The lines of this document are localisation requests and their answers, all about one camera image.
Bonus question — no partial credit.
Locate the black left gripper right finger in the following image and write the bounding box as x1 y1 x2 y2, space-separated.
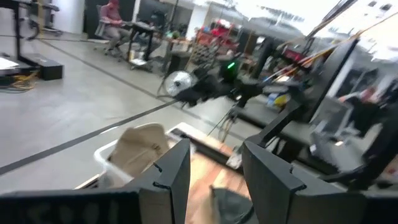
241 140 368 224

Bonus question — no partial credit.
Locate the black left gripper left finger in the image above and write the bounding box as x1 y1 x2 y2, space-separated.
124 138 192 224

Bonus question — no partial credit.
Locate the khaki cap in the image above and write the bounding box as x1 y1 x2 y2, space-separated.
108 122 171 179

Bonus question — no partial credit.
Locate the dark green cap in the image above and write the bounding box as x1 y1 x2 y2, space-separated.
210 185 259 224

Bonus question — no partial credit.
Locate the red storage shelf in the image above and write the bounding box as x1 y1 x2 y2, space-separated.
197 17 239 48

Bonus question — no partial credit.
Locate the clear plastic bin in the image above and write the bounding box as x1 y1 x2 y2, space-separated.
93 121 197 190

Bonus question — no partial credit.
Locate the black desk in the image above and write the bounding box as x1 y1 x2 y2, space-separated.
125 21 157 63

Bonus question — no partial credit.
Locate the seated person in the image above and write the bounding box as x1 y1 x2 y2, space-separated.
101 0 134 53

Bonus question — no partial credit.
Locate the grey office chair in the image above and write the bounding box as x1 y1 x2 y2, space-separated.
94 4 126 59

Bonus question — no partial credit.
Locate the standing person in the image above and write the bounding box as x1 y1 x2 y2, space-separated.
338 86 389 138

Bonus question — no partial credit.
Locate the black stand base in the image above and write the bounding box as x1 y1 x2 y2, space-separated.
12 0 65 82

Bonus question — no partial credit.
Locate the black aluminium rig frame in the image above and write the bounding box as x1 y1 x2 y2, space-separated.
167 36 398 191

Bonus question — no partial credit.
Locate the yellow floor cable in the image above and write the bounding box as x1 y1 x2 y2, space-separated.
8 70 40 92

